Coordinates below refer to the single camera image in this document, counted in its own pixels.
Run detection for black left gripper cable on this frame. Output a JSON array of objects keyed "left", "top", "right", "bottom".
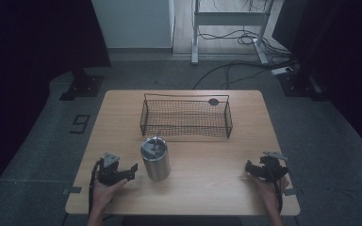
[{"left": 88, "top": 159, "right": 104, "bottom": 218}]

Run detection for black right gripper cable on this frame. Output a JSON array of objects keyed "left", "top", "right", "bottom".
[{"left": 269, "top": 170, "right": 285, "bottom": 215}]

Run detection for black floor cables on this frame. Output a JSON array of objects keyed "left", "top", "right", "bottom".
[{"left": 191, "top": 0, "right": 300, "bottom": 90}]

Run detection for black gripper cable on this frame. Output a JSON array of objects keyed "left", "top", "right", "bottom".
[
  {"left": 88, "top": 159, "right": 104, "bottom": 218},
  {"left": 269, "top": 170, "right": 285, "bottom": 215}
]

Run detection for stainless steel cup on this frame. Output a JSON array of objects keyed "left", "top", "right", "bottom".
[{"left": 140, "top": 136, "right": 172, "bottom": 182}]

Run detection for person's dark clothing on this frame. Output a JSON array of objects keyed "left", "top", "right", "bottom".
[{"left": 120, "top": 215, "right": 243, "bottom": 226}]

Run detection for black stand base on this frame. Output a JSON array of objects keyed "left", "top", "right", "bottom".
[
  {"left": 58, "top": 67, "right": 106, "bottom": 102},
  {"left": 277, "top": 69, "right": 330, "bottom": 102}
]

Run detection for dark curtain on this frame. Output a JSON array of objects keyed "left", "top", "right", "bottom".
[
  {"left": 271, "top": 0, "right": 362, "bottom": 164},
  {"left": 0, "top": 0, "right": 112, "bottom": 208}
]

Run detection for black wire mesh basket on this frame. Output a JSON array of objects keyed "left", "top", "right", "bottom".
[{"left": 140, "top": 92, "right": 234, "bottom": 139}]

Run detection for person's left hand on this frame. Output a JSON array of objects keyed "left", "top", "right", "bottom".
[{"left": 91, "top": 170, "right": 129, "bottom": 213}]

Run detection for white power strip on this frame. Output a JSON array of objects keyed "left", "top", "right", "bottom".
[{"left": 270, "top": 66, "right": 294, "bottom": 76}]

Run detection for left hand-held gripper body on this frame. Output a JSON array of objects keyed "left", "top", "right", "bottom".
[{"left": 96, "top": 152, "right": 127, "bottom": 186}]

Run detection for person's right hand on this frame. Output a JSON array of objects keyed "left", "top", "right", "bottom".
[{"left": 248, "top": 173, "right": 290, "bottom": 208}]

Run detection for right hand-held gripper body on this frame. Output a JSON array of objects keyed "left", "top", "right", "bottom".
[{"left": 258, "top": 151, "right": 289, "bottom": 184}]

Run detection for white metal desk frame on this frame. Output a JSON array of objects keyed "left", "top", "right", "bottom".
[{"left": 190, "top": 0, "right": 276, "bottom": 66}]

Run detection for white cabinet panel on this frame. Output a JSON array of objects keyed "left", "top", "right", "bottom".
[{"left": 90, "top": 0, "right": 175, "bottom": 50}]

